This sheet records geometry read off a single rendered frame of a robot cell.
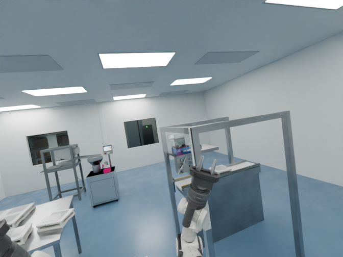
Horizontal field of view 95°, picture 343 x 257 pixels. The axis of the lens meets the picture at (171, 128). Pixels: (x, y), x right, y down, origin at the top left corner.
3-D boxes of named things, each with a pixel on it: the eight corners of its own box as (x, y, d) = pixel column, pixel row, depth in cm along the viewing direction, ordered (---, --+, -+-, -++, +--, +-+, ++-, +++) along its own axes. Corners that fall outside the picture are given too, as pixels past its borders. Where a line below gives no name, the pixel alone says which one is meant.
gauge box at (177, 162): (179, 174, 195) (176, 158, 194) (176, 172, 205) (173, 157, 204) (194, 170, 202) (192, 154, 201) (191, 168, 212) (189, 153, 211)
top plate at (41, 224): (35, 228, 156) (35, 226, 156) (52, 213, 180) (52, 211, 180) (62, 223, 158) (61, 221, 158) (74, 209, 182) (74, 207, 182)
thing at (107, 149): (106, 169, 411) (102, 146, 408) (106, 168, 421) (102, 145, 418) (115, 167, 418) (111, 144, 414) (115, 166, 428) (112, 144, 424)
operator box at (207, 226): (204, 231, 121) (200, 199, 119) (194, 219, 137) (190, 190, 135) (211, 228, 123) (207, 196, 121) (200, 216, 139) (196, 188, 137)
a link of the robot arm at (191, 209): (210, 196, 69) (203, 217, 72) (189, 184, 74) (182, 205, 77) (201, 210, 60) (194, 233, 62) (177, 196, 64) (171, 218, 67)
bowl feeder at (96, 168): (88, 175, 379) (85, 160, 377) (91, 171, 414) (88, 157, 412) (109, 171, 394) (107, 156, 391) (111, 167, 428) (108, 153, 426)
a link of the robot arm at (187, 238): (198, 215, 78) (194, 234, 88) (178, 216, 77) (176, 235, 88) (203, 239, 69) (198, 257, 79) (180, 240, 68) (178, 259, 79)
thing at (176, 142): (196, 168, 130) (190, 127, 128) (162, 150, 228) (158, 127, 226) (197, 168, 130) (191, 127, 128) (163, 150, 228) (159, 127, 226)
